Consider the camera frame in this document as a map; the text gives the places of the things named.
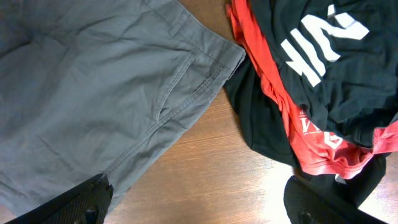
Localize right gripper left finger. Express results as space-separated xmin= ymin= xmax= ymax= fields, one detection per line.
xmin=6 ymin=174 xmax=113 ymax=224

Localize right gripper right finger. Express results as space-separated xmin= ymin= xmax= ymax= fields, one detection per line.
xmin=284 ymin=175 xmax=386 ymax=224

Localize grey shorts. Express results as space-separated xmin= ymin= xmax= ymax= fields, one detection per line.
xmin=1 ymin=0 xmax=245 ymax=216

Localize red shirt with white print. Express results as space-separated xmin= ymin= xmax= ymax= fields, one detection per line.
xmin=226 ymin=1 xmax=397 ymax=179

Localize black shirt with white print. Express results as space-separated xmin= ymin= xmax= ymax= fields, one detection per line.
xmin=225 ymin=0 xmax=397 ymax=206

